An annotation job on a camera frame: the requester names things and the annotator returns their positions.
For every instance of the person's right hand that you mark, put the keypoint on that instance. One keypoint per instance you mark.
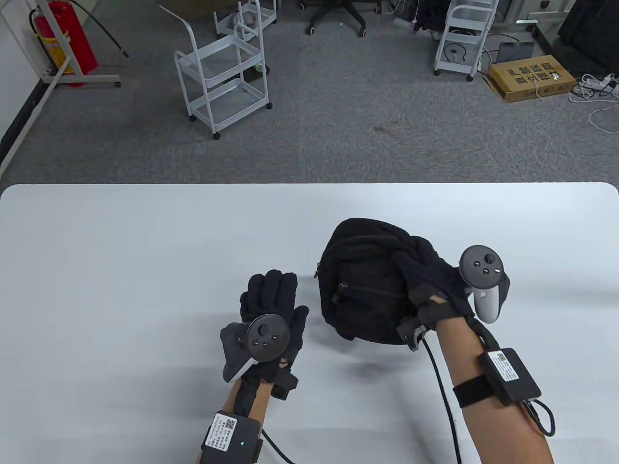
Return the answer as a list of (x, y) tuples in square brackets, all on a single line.
[(435, 280)]

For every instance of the person's left hand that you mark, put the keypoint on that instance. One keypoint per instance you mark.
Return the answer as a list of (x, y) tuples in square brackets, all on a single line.
[(273, 295)]

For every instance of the black backpack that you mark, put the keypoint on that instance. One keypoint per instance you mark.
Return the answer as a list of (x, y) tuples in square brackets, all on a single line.
[(362, 280)]

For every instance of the black right forearm sensor box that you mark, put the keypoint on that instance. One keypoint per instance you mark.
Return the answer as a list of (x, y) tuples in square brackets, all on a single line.
[(512, 377)]

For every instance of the person's right forearm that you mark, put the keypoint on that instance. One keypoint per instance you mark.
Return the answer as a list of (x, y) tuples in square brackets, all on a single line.
[(493, 435)]

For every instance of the black left forearm sensor box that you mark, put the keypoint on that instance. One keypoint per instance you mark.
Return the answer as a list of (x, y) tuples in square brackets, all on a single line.
[(232, 435)]

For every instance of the printed cardboard box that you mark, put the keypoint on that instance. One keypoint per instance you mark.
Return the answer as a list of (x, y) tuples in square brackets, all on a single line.
[(532, 79)]

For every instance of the black left hand controller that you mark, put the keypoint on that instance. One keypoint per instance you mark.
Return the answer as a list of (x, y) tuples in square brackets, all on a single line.
[(266, 338)]

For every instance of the black hand controller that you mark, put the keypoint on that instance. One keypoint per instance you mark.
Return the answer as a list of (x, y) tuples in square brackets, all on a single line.
[(481, 268), (266, 338)]

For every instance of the black right hand controller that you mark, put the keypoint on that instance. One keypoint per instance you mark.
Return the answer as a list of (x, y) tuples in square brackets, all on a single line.
[(481, 268)]

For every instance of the large white utility cart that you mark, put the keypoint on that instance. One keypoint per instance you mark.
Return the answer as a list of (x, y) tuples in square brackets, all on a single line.
[(227, 65)]

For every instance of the black flat laptop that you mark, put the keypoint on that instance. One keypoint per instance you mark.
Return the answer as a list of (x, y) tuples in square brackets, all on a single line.
[(515, 50)]

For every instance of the tall white utility cart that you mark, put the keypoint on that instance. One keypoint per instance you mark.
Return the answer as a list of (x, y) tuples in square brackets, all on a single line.
[(464, 29)]

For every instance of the white power strip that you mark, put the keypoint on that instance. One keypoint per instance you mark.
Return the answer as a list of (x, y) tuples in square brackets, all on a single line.
[(599, 83)]

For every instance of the small white utility cart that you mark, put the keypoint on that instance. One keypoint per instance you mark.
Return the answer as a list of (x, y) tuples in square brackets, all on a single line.
[(268, 14)]

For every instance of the black office chair base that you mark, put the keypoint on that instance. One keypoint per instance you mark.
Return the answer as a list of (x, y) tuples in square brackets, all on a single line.
[(338, 9)]

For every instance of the black equipment case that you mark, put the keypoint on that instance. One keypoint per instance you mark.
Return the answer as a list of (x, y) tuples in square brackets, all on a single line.
[(590, 29)]

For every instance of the red fire extinguisher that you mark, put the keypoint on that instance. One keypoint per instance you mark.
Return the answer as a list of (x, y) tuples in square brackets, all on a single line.
[(72, 38)]

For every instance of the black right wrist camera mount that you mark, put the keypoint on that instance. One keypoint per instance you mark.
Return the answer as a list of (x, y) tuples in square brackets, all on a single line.
[(411, 333)]

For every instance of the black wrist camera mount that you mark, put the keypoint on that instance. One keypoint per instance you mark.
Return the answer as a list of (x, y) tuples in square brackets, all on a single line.
[(411, 333), (286, 384)]

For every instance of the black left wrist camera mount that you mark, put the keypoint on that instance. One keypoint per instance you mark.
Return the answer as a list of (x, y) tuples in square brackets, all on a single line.
[(286, 384)]

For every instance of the white metal stand frame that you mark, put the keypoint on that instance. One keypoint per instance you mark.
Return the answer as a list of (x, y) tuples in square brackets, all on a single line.
[(87, 77)]

